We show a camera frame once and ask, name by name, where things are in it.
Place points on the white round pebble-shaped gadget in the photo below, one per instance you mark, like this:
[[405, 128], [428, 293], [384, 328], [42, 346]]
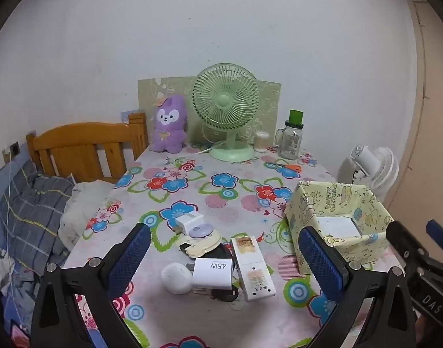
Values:
[[175, 278]]

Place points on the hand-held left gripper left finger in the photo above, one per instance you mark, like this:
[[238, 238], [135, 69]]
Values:
[[131, 257]]

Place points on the green desk fan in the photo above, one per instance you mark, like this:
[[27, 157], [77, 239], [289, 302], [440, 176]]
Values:
[[225, 99]]

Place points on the black key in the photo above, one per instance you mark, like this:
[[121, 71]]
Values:
[[225, 294]]

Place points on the white standing fan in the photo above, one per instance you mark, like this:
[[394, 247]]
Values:
[[382, 174]]

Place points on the beige door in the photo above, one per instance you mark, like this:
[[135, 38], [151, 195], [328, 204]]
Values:
[[435, 134]]

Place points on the grey plaid bedding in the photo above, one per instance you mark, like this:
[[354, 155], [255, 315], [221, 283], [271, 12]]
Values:
[[33, 206]]

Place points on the cotton swab container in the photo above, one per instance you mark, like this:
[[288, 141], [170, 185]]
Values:
[[261, 141]]

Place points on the white power strip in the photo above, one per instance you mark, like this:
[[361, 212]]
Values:
[[256, 282]]

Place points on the wall socket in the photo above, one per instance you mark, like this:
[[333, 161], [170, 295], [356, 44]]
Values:
[[14, 148]]

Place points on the wooden bed headboard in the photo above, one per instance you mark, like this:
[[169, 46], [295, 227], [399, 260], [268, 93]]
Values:
[[76, 137]]

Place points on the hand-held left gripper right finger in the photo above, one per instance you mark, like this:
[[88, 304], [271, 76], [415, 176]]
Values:
[[321, 261]]

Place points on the yellow cartoon print storage box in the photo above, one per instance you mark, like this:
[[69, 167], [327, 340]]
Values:
[[308, 203]]

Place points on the blue patterned bedsheet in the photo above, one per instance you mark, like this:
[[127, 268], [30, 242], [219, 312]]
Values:
[[11, 286]]

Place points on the green patterned backing board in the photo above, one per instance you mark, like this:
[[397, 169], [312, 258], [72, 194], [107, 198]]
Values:
[[268, 108]]

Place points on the light blue card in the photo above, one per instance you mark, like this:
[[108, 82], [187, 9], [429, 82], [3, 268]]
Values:
[[125, 116]]

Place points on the purple plush toy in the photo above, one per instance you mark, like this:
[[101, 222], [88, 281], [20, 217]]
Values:
[[169, 130]]

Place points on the large white power adapter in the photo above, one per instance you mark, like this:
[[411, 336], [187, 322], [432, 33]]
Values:
[[212, 275]]

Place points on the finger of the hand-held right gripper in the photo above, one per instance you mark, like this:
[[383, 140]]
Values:
[[439, 235], [402, 243]]

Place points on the purple round gadget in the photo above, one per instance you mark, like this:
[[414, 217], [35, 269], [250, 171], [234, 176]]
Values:
[[202, 230]]

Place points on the white crumpled cloth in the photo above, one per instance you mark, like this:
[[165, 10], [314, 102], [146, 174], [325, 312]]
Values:
[[80, 210]]

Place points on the beige stand with black base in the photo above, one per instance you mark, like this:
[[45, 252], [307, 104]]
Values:
[[203, 244]]

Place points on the small white charger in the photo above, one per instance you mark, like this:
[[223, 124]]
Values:
[[187, 222]]

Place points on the glass jar with green lid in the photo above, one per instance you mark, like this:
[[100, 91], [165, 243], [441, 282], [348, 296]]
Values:
[[290, 141]]

